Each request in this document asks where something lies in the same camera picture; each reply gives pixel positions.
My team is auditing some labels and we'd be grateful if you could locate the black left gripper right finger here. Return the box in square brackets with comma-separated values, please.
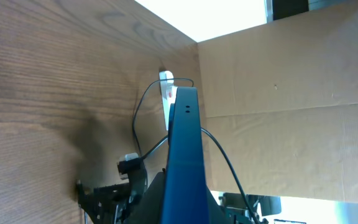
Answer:
[207, 189, 234, 224]

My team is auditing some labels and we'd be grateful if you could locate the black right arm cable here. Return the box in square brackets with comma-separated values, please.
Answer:
[140, 127, 260, 224]

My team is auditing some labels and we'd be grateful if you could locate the blue screen smartphone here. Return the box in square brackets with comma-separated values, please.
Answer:
[160, 86, 209, 224]

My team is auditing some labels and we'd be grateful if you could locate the white power strip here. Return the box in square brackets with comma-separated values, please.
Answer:
[161, 85, 178, 130]

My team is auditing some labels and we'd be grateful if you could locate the brown cardboard panel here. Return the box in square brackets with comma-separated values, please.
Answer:
[198, 1, 358, 203]

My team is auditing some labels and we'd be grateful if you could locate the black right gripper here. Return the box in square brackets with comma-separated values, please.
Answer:
[76, 162, 147, 224]

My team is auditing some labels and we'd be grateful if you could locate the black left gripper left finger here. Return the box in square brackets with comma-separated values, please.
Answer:
[126, 172, 165, 224]

